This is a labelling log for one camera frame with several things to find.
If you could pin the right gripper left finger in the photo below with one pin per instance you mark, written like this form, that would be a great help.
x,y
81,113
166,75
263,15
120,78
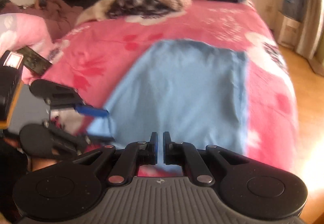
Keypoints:
x,y
117,167

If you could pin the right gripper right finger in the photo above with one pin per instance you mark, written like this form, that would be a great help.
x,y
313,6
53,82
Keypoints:
x,y
199,164

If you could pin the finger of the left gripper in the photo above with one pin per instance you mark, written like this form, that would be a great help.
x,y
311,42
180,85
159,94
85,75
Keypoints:
x,y
59,96
48,141

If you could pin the light blue t-shirt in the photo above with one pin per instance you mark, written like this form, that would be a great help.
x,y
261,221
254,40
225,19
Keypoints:
x,y
192,90

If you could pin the black smartphone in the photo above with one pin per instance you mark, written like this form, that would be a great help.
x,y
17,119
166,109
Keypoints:
x,y
33,61

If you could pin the pink floral blanket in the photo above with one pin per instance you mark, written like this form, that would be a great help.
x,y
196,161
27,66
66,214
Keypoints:
x,y
94,57

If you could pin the mauve puffer jacket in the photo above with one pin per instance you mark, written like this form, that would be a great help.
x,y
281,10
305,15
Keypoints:
x,y
59,17

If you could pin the cream white sweater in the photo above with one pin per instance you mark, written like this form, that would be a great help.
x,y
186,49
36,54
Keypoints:
x,y
98,11

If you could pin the dark plaid shirt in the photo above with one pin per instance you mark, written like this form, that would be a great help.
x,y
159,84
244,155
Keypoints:
x,y
143,8

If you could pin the white water dispenser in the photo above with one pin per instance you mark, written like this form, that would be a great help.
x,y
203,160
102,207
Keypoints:
x,y
286,31

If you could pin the blue water bottle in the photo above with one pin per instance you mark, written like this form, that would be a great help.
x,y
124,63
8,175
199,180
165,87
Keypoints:
x,y
293,9

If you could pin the beige curtain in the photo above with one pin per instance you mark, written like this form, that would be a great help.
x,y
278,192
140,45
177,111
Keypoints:
x,y
311,29

